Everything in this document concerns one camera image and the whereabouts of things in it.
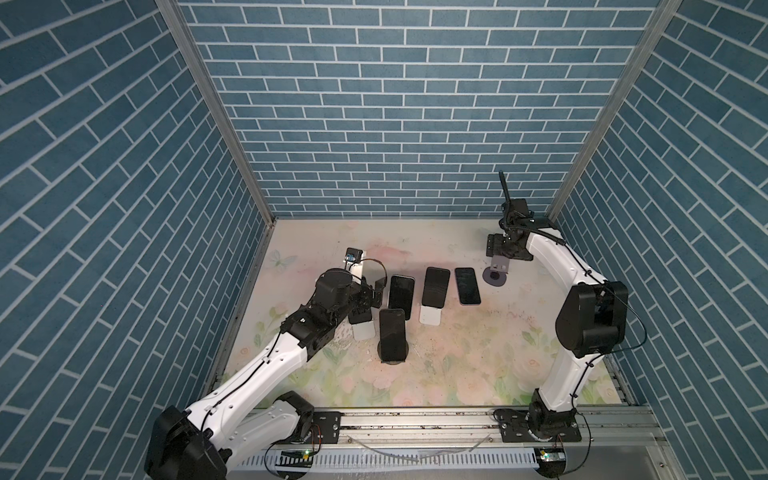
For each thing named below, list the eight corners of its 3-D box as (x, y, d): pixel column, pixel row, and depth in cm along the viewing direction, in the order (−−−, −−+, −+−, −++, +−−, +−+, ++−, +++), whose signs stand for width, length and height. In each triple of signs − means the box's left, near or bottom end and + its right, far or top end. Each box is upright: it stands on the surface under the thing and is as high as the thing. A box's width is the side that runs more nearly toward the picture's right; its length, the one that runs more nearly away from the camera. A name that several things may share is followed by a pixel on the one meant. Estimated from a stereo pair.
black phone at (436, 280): (422, 312, 96) (426, 285, 84) (421, 295, 100) (425, 267, 88) (444, 312, 96) (451, 286, 84) (442, 295, 100) (449, 267, 88)
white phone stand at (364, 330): (353, 339, 91) (350, 331, 86) (354, 331, 93) (351, 322, 88) (375, 339, 91) (373, 331, 86) (375, 331, 93) (374, 322, 88)
